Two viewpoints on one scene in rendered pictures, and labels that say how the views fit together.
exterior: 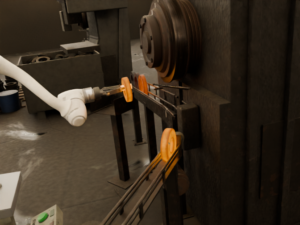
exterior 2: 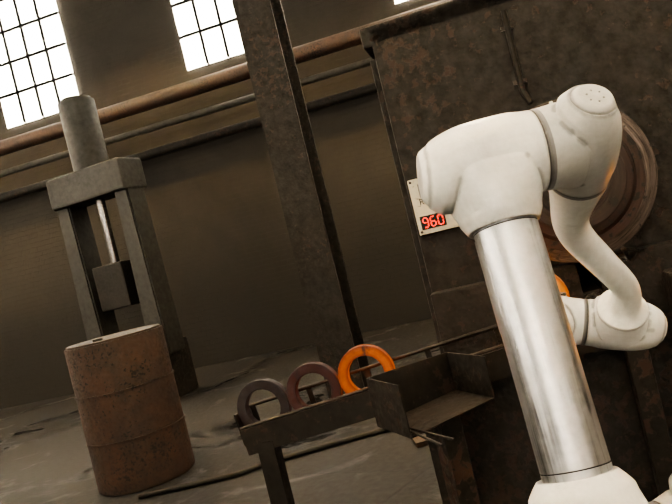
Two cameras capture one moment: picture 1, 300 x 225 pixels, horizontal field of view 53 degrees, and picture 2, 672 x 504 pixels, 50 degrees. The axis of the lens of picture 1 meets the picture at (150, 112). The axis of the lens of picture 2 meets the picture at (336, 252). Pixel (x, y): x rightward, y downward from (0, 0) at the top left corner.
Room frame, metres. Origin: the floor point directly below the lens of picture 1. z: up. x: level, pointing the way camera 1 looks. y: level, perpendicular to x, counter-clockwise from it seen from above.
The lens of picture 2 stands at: (1.39, 2.04, 1.10)
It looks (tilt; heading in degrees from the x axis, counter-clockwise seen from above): 1 degrees down; 297
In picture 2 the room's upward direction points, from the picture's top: 14 degrees counter-clockwise
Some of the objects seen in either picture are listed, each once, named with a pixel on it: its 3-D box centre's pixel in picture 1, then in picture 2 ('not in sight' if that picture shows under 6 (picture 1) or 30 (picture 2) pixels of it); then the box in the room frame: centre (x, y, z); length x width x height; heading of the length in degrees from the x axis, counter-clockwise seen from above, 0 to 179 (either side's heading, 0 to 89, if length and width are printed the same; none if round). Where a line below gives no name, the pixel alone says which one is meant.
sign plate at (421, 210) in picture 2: not in sight; (453, 198); (2.07, -0.16, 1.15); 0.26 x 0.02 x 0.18; 14
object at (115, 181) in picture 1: (117, 138); (455, 497); (2.12, 0.27, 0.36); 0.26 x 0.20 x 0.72; 49
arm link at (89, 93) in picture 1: (89, 94); not in sight; (1.76, 0.35, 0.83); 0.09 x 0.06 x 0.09; 14
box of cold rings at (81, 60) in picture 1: (62, 79); not in sight; (4.22, 1.18, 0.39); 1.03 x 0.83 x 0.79; 108
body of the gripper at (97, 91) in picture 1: (101, 92); not in sight; (1.78, 0.28, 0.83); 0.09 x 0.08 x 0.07; 104
